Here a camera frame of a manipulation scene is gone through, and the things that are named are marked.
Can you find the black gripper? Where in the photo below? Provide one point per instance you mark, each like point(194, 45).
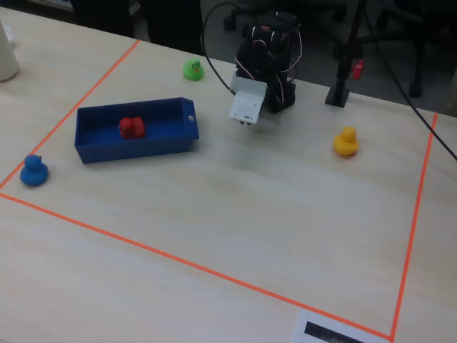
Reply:
point(265, 104)

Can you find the red rubber duck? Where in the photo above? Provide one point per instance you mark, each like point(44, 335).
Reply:
point(132, 128)

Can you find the green rubber duck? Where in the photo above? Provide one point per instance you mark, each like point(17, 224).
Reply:
point(193, 70)

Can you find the yellow rubber duck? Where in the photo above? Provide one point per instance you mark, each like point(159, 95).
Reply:
point(345, 143)

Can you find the blue plastic box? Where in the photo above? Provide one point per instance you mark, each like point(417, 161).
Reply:
point(135, 151)

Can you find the blue rubber duck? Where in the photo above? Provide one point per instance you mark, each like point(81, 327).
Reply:
point(34, 173)

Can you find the black office chair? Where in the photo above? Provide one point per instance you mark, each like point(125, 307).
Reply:
point(416, 85)

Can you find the orange tape strip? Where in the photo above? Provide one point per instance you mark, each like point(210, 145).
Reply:
point(71, 112)
point(414, 221)
point(196, 265)

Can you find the white card with black print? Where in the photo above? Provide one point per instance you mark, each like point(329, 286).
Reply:
point(303, 321)

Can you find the white cup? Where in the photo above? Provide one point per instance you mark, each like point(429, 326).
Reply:
point(7, 53)

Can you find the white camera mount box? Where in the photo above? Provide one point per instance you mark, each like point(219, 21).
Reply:
point(246, 103)

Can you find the black camera stand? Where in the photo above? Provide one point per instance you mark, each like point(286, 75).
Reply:
point(337, 94)

